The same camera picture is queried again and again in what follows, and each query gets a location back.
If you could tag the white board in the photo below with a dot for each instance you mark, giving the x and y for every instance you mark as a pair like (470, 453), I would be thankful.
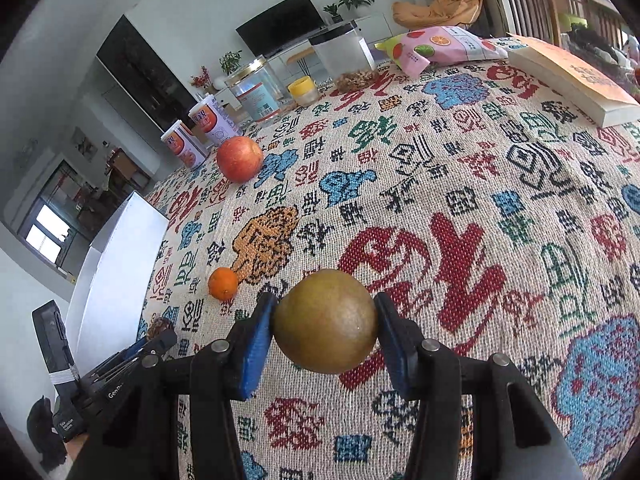
(115, 260)

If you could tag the wall picture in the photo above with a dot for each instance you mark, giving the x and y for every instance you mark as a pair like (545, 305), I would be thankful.
(82, 142)

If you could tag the pink snack bag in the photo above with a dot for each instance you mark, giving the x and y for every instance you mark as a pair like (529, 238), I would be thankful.
(440, 45)

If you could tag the green potted plant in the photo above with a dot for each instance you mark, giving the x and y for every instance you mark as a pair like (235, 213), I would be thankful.
(230, 62)

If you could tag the wooden chair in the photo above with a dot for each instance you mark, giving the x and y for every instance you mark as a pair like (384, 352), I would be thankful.
(530, 2)

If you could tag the dark cabinet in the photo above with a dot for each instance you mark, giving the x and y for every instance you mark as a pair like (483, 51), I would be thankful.
(145, 77)

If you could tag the orange cover book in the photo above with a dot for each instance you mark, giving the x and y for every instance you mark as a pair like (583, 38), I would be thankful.
(570, 77)

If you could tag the red flower arrangement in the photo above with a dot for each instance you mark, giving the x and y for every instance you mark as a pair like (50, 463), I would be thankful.
(202, 77)

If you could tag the clear container black lid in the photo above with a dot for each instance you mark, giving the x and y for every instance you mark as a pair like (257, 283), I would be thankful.
(345, 57)

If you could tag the white television cabinet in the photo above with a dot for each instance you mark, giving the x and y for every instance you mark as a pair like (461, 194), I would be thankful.
(375, 25)

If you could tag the orange label can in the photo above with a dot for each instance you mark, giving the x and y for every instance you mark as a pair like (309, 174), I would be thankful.
(215, 122)
(184, 146)

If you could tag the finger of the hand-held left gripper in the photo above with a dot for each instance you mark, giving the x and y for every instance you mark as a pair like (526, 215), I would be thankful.
(162, 340)
(135, 349)

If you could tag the small reddish brown fruit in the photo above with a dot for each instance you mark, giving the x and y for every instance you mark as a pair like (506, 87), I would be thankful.
(157, 326)

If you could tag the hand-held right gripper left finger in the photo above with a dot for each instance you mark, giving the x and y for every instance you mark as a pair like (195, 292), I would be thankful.
(255, 350)

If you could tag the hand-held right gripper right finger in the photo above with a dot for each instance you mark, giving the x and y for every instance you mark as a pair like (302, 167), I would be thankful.
(392, 350)

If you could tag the orange cloth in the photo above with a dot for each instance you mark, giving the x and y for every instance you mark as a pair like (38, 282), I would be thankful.
(440, 2)

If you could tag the small potted plant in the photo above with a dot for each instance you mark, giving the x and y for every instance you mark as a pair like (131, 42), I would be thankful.
(331, 10)

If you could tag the round brown pear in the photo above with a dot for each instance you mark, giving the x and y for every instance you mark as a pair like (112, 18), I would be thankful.
(325, 320)

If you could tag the small yellow lid jar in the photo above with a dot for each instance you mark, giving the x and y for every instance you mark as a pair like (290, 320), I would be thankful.
(303, 91)

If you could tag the person's left forearm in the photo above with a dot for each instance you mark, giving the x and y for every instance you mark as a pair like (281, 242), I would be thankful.
(75, 449)

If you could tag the dark cloth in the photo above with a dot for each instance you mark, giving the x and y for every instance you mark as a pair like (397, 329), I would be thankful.
(45, 435)

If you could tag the large clear jar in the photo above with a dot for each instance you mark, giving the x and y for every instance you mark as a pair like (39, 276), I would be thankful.
(255, 90)

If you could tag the black television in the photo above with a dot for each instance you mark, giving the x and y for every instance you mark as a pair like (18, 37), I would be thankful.
(280, 25)

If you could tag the tangerine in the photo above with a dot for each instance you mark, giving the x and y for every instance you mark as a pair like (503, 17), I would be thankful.
(222, 284)

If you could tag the red apple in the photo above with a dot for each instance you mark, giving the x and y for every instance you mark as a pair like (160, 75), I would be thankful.
(240, 158)

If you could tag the printed tablecloth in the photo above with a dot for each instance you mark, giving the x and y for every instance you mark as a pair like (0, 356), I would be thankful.
(475, 185)

